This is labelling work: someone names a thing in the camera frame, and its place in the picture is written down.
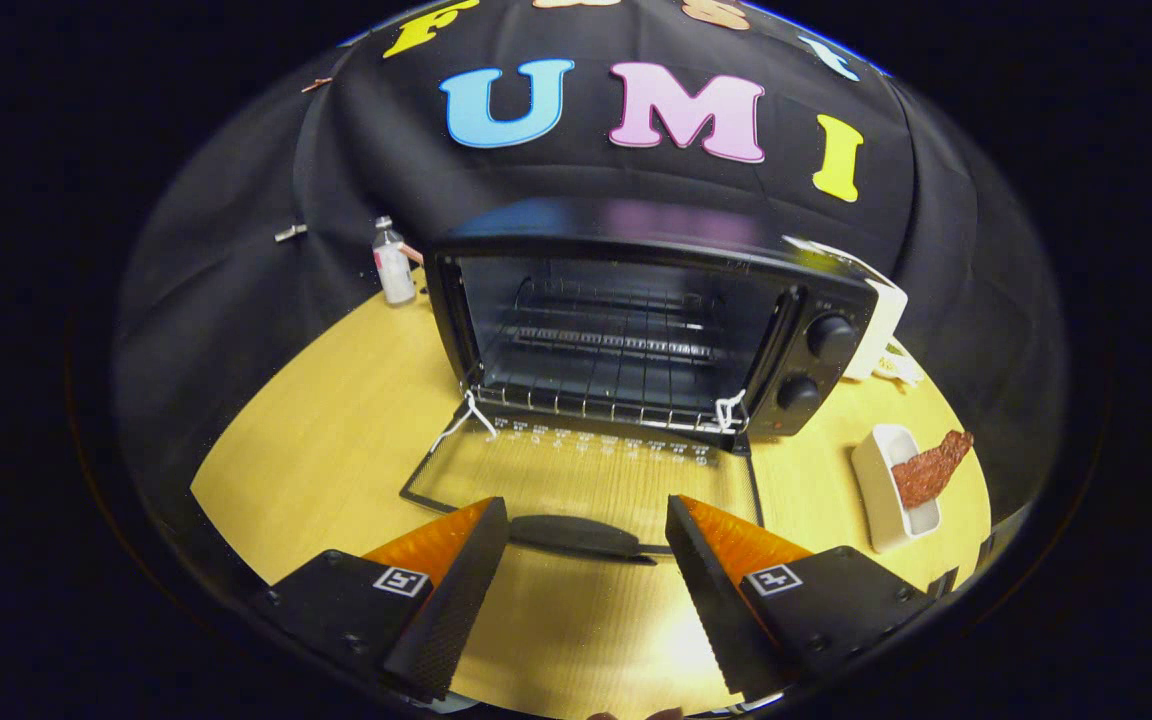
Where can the black toaster oven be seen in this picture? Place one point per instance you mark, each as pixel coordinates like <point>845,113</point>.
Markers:
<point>831,300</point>

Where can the wooden clothes peg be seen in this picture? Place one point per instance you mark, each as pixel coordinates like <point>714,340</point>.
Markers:
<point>316,84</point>

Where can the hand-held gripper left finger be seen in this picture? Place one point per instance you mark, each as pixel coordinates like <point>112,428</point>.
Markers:
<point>451,600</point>

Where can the white bread toaster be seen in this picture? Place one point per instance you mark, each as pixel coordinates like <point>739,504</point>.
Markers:
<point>886,320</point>

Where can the clear plastic bottle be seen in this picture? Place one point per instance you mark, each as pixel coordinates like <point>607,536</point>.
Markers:
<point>396,275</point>

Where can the small white bean dish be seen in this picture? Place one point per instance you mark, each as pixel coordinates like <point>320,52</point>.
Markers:
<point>901,370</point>

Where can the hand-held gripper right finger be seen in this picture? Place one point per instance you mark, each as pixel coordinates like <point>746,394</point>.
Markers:
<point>716,600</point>

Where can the white rectangular dish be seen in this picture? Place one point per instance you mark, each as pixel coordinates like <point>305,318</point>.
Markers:
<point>876,500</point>

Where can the reddish-brown meat slice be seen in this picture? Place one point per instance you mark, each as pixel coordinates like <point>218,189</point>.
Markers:
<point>926,472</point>

